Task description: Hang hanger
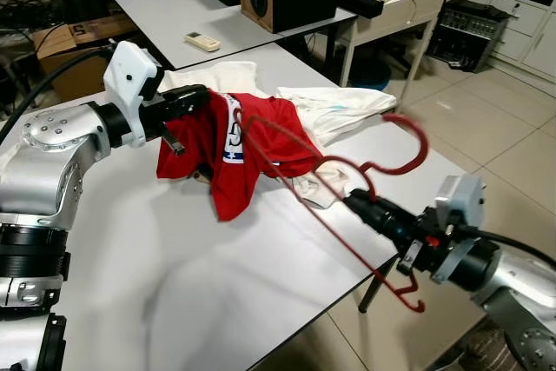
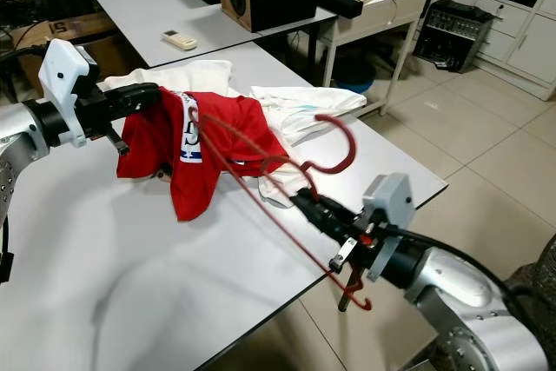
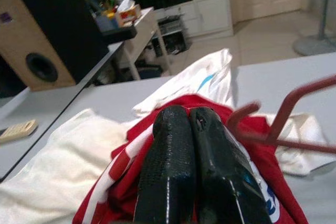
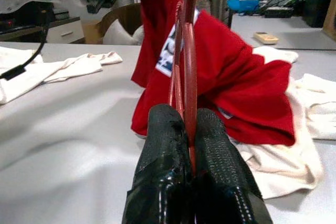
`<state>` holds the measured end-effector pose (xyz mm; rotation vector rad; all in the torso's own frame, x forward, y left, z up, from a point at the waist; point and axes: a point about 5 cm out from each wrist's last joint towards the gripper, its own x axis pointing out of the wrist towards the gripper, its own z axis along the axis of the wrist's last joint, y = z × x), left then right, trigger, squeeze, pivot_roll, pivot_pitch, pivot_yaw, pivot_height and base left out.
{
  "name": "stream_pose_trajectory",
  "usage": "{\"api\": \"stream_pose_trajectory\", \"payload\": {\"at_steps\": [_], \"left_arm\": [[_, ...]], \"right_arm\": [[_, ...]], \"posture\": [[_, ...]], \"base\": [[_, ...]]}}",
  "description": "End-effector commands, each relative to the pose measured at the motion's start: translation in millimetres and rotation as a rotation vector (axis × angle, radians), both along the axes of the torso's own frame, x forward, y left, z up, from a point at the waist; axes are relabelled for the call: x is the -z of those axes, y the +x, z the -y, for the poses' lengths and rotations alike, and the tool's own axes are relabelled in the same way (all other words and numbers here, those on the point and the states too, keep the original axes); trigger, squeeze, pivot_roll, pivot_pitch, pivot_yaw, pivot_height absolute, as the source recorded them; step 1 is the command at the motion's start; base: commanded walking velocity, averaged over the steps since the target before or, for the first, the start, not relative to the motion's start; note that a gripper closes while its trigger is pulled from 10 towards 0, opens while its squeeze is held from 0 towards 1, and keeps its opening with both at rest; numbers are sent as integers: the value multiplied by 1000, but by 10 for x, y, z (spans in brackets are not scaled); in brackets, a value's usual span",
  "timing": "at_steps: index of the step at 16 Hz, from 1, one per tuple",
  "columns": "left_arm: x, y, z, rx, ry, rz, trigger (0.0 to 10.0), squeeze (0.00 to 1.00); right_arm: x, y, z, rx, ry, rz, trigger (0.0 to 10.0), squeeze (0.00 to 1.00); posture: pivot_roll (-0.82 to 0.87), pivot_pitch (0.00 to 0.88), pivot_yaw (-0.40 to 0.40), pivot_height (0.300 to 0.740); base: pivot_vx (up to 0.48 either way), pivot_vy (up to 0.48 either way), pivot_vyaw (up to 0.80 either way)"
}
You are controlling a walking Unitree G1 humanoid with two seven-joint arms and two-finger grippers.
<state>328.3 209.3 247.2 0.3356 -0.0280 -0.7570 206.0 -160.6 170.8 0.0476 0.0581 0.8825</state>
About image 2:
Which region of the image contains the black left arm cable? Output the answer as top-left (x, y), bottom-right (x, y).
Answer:
top-left (0, 41), bottom-right (46, 64)

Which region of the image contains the white side desk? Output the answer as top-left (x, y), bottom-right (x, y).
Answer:
top-left (317, 0), bottom-right (434, 116)

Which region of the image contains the long black soundbar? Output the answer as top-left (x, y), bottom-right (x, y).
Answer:
top-left (317, 0), bottom-right (367, 21)

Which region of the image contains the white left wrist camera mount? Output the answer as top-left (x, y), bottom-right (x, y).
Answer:
top-left (42, 38), bottom-right (98, 148)

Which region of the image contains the red jersey white number print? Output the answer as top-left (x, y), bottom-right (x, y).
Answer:
top-left (117, 91), bottom-right (292, 222)

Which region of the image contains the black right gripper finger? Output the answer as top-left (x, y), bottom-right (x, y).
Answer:
top-left (294, 189), bottom-right (355, 227)
top-left (294, 202), bottom-right (348, 242)

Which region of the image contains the white printed shirt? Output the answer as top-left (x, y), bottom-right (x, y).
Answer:
top-left (250, 86), bottom-right (368, 209)

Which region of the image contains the brown cardboard box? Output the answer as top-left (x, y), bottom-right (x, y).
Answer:
top-left (13, 13), bottom-right (131, 85)

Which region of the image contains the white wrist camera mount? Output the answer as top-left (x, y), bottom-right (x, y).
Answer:
top-left (363, 173), bottom-right (414, 283)
top-left (42, 38), bottom-right (98, 148)

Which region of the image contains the white drawer cabinet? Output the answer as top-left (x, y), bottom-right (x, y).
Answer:
top-left (434, 0), bottom-right (556, 98)

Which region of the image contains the white remote control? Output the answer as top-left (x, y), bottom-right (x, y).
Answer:
top-left (162, 30), bottom-right (199, 50)

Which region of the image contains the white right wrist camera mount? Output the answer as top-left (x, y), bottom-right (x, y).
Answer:
top-left (363, 173), bottom-right (414, 283)

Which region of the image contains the black audio device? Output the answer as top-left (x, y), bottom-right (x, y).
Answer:
top-left (413, 0), bottom-right (500, 74)

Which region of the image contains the red wire hanger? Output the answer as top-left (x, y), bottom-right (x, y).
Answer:
top-left (189, 109), bottom-right (373, 313)

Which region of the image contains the cream white garment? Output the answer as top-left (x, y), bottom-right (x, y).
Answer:
top-left (100, 60), bottom-right (231, 98)

